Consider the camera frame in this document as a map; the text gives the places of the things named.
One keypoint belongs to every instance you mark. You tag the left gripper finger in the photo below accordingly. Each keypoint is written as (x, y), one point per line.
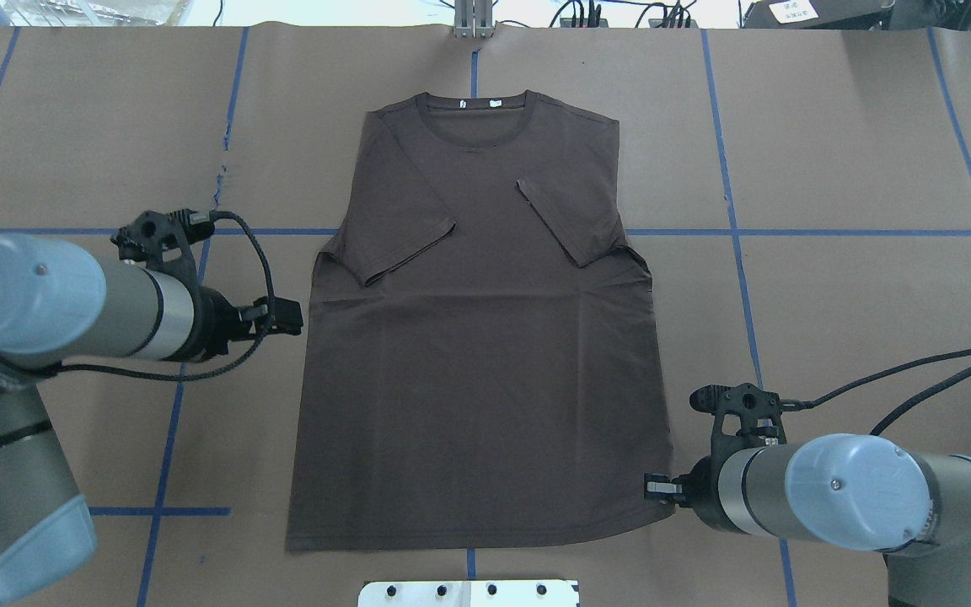
(281, 310)
(285, 327)

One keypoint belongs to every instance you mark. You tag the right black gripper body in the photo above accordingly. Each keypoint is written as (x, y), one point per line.
(704, 487)

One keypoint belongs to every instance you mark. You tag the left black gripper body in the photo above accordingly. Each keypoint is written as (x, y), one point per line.
(214, 318)

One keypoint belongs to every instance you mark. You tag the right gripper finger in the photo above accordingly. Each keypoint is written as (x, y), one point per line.
(667, 497)
(659, 484)

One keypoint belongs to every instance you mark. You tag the brown t-shirt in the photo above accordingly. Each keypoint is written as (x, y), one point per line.
(482, 366)

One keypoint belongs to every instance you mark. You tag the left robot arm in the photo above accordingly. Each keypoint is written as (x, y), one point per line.
(61, 308)

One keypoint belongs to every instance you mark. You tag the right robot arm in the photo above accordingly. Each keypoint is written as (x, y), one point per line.
(855, 492)

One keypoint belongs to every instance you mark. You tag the clear plastic bag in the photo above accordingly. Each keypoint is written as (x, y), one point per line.
(96, 13)

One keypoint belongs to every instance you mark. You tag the black box with label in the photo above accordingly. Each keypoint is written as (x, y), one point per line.
(816, 15)

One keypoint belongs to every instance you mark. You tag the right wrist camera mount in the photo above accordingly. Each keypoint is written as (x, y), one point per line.
(744, 417)

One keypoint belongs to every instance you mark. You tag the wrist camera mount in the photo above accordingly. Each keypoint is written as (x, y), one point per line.
(744, 417)
(162, 242)

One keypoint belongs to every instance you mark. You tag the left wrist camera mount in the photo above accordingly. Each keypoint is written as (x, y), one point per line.
(162, 242)

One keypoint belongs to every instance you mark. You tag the white pedestal column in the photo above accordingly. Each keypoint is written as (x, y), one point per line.
(488, 592)

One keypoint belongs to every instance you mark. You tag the aluminium frame post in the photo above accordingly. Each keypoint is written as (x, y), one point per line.
(473, 19)

